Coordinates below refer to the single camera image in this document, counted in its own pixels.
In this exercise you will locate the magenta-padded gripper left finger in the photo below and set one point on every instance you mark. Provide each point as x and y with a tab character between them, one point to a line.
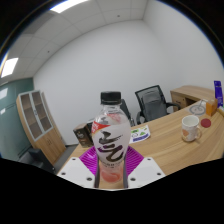
75	170

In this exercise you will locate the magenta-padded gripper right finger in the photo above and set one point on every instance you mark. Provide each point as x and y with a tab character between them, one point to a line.
146	170

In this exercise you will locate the clear bottle with pink drink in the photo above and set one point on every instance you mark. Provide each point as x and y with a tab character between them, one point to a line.
111	140

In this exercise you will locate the black armchair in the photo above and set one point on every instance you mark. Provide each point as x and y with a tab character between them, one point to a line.
41	160

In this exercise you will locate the small dark brown box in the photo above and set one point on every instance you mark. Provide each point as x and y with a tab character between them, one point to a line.
82	135

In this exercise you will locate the white and green leaflet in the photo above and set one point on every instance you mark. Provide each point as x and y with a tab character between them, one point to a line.
140	134

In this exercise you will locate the wooden glass-door cabinet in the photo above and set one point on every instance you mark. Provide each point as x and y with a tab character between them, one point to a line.
43	130

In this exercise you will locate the white speckled mug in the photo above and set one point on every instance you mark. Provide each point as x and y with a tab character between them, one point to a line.
190	128

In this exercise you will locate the black solid-back office chair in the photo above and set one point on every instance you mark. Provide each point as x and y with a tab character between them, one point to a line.
126	111

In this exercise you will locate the black mesh-back office chair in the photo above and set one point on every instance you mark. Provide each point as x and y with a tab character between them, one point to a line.
151	103

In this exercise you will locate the flat round red coaster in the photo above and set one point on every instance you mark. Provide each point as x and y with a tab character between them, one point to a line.
205	123

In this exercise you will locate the white sheet with circle print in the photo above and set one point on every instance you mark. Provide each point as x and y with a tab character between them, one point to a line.
197	109

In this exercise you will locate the wooden side desk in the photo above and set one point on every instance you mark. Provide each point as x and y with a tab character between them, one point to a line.
190	94

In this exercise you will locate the orange-brown box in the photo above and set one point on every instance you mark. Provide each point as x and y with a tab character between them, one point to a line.
211	107

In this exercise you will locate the purple standing pouch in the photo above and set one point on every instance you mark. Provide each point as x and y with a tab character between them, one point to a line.
218	93

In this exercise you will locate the ceiling light panel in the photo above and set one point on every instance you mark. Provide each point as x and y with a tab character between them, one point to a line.
9	66
68	4

